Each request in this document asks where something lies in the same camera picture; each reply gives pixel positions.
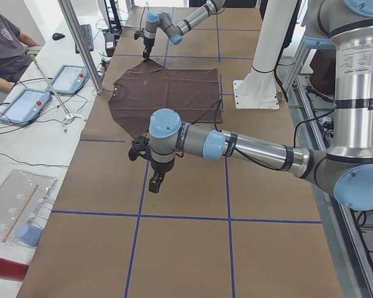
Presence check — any black box white label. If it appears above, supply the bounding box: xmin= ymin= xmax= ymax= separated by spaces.
xmin=104 ymin=32 xmax=116 ymax=57

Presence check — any brown t-shirt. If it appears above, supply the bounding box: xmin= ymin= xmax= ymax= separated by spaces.
xmin=108 ymin=60 xmax=222 ymax=138

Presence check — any aluminium frame post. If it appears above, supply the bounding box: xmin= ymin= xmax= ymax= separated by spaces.
xmin=58 ymin=0 xmax=104 ymax=94

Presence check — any black keyboard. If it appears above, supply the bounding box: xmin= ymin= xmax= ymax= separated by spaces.
xmin=80 ymin=24 xmax=94 ymax=52

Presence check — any far blue teach pendant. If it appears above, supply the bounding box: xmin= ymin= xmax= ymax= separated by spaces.
xmin=51 ymin=65 xmax=88 ymax=95

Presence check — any aluminium side frame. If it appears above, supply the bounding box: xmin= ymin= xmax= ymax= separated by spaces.
xmin=283 ymin=40 xmax=373 ymax=297

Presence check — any light blue cup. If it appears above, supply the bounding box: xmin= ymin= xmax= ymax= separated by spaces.
xmin=16 ymin=224 xmax=43 ymax=247

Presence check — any red cylinder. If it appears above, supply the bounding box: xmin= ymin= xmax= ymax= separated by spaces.
xmin=0 ymin=258 xmax=29 ymax=282

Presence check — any white camera pedestal column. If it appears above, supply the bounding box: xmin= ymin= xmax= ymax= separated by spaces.
xmin=233 ymin=0 xmax=299 ymax=110

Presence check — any wooden stick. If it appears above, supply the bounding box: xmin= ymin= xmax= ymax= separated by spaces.
xmin=1 ymin=184 xmax=39 ymax=243

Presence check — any person in grey shirt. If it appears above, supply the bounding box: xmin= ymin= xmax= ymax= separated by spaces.
xmin=0 ymin=14 xmax=39 ymax=94

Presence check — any blue teach pendant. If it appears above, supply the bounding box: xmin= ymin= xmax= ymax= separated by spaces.
xmin=51 ymin=65 xmax=88 ymax=95
xmin=0 ymin=88 xmax=51 ymax=126

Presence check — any clear plastic bag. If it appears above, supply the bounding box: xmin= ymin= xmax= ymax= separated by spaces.
xmin=0 ymin=170 xmax=57 ymax=247

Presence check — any black computer mouse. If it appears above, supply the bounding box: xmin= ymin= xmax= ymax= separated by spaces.
xmin=52 ymin=32 xmax=65 ymax=41

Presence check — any near blue teach pendant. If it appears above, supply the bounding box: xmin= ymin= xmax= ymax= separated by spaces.
xmin=0 ymin=88 xmax=51 ymax=126

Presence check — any silver rod green tip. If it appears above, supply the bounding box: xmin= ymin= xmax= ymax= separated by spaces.
xmin=30 ymin=54 xmax=86 ymax=133

